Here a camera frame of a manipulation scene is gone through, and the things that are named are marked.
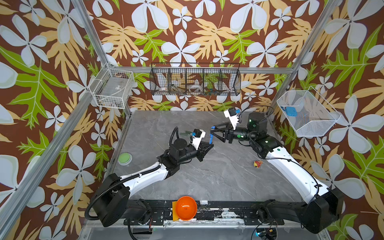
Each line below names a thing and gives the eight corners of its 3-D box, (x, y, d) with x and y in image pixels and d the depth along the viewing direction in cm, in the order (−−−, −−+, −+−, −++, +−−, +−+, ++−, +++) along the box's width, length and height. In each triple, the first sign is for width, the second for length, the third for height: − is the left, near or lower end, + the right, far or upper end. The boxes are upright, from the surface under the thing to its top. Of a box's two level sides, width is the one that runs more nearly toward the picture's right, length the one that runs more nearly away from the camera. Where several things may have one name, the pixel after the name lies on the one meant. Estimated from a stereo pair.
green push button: (117, 165, 94) (115, 164, 92) (121, 153, 99) (120, 152, 97) (130, 165, 94) (129, 164, 92) (133, 154, 99) (132, 152, 97)
